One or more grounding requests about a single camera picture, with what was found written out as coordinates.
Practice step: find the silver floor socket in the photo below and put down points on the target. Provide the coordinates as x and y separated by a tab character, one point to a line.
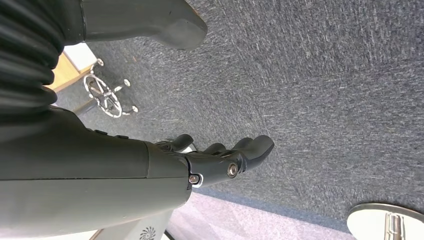
188	149

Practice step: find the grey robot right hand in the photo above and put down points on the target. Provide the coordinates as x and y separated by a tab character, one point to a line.
82	185

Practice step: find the grey kiosk stand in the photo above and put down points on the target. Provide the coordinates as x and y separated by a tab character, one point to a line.
145	232

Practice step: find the round metal stand base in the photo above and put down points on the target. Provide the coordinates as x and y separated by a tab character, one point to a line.
364	225

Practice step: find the black stool chrome base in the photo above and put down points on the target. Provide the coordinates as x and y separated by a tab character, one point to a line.
106	96

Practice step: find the desk leg panel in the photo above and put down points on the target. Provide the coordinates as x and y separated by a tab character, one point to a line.
66	73

